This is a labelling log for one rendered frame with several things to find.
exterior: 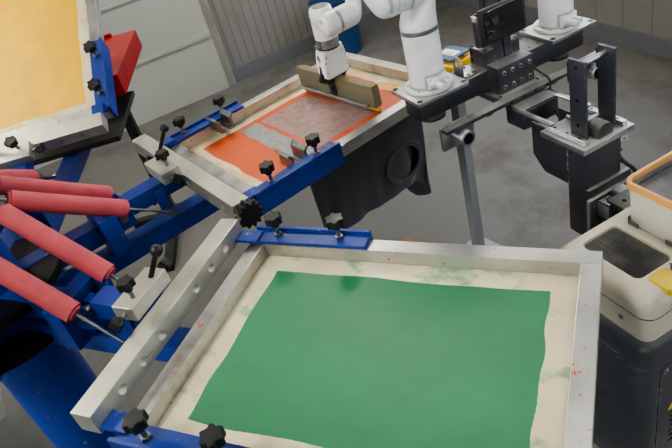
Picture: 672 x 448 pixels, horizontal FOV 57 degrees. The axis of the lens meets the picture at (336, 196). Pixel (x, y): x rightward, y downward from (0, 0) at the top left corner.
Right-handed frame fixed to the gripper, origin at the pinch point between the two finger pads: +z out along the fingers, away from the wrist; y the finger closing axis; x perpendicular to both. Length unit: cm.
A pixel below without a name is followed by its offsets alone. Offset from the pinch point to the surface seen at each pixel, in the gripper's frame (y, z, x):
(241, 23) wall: 117, 81, 283
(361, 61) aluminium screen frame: 20.7, 3.1, 11.3
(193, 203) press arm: -62, 8, -2
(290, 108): -12.0, 6.5, 13.8
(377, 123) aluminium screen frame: -9.1, -0.4, -29.6
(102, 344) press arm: -105, 7, -33
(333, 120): -10.5, 4.7, -8.8
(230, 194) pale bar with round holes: -60, -6, -28
